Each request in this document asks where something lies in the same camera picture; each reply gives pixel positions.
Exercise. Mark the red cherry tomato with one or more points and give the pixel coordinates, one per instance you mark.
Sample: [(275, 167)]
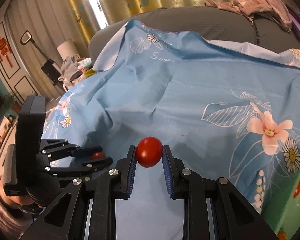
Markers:
[(297, 190), (97, 155), (149, 151)]

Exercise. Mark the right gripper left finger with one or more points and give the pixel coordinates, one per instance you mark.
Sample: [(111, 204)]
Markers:
[(87, 210)]

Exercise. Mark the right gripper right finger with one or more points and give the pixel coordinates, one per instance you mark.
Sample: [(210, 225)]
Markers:
[(213, 209)]

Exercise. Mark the red chinese knot ornament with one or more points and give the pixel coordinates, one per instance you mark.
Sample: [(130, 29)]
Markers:
[(5, 51)]

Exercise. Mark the pink clothes pile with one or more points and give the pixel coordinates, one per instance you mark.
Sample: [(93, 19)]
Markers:
[(274, 10)]

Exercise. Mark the person left hand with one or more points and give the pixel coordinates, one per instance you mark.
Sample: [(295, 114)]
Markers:
[(15, 201)]

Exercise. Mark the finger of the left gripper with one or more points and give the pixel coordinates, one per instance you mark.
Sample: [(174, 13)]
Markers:
[(86, 169), (56, 149)]

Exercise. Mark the red cherry tomato front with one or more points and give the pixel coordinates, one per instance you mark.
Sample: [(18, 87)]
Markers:
[(297, 190)]

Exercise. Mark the grey clothes heap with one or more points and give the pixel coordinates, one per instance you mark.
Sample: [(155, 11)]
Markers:
[(73, 67)]

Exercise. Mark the grey sofa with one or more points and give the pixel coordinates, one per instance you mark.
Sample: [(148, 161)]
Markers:
[(228, 29)]

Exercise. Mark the white cylinder lamp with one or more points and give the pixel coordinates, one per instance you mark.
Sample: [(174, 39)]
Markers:
[(67, 49)]

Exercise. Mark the green plastic bowl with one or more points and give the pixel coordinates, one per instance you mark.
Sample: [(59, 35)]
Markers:
[(282, 212)]

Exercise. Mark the orange tangerine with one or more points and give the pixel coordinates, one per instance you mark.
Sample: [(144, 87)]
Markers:
[(282, 236)]

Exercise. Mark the blue floral cloth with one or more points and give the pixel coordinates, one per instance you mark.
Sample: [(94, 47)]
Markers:
[(223, 112)]

